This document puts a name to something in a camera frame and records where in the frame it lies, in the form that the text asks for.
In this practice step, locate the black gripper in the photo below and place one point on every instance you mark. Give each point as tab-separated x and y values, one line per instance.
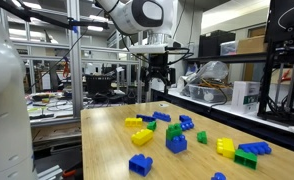
158	63

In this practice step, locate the yellow three-stud lego brick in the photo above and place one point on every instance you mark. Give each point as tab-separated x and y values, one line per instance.
142	136
225	147
133	122

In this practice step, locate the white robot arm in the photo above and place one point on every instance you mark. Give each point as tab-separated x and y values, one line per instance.
7	100

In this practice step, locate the long blue lego brick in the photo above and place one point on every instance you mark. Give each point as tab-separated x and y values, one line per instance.
187	125
146	118
255	147
218	176
161	116

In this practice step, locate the small green lego brick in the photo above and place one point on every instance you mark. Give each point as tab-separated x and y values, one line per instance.
151	125
202	137

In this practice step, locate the short blue lego brick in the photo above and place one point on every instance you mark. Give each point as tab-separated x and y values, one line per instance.
140	164
176	144
184	117

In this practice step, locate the white table grommet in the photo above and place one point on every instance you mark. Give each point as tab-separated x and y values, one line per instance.
163	105

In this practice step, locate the clear plastic bin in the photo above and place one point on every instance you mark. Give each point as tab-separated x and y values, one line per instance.
208	93

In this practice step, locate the clear plastic bag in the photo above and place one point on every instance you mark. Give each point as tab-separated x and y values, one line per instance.
208	71

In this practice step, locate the black mesh basket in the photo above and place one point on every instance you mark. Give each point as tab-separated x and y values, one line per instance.
98	84

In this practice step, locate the white side table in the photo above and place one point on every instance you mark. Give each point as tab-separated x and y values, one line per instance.
220	108

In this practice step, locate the black case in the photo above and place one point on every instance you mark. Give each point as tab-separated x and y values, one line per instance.
217	43

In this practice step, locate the clear storage container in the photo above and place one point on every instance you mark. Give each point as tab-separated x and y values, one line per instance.
228	47

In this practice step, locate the white cardboard box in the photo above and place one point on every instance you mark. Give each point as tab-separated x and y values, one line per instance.
245	96

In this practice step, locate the cluttered background workbench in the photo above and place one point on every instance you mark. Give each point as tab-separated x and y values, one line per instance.
53	105

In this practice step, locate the red tool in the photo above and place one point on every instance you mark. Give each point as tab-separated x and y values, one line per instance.
286	75

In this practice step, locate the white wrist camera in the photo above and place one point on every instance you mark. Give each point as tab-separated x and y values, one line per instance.
147	49

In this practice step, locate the black wall shelf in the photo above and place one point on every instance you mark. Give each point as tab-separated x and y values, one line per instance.
227	59

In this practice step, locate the aluminium frame structure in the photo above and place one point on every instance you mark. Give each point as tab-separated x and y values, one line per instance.
75	66

